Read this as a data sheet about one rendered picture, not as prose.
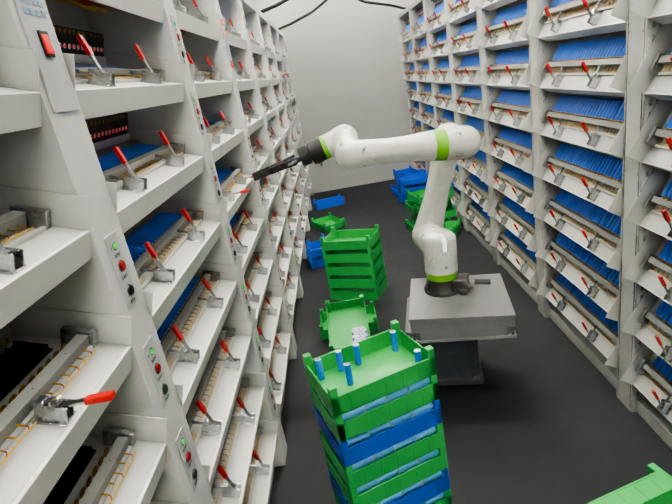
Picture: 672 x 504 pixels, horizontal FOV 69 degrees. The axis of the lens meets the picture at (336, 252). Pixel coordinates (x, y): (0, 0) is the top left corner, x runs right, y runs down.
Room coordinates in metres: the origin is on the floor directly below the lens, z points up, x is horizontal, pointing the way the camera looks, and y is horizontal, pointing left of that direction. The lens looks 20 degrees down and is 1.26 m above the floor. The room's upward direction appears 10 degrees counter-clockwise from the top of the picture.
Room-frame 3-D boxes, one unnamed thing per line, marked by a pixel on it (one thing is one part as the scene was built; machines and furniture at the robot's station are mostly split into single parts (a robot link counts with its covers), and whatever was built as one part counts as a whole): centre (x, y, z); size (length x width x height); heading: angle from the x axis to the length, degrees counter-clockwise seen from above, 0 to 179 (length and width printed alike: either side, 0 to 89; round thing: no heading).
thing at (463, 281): (1.77, -0.45, 0.40); 0.26 x 0.15 x 0.06; 68
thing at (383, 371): (1.14, -0.03, 0.52); 0.30 x 0.20 x 0.08; 110
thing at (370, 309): (2.33, 0.00, 0.04); 0.30 x 0.20 x 0.08; 88
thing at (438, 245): (1.81, -0.40, 0.53); 0.16 x 0.13 x 0.19; 4
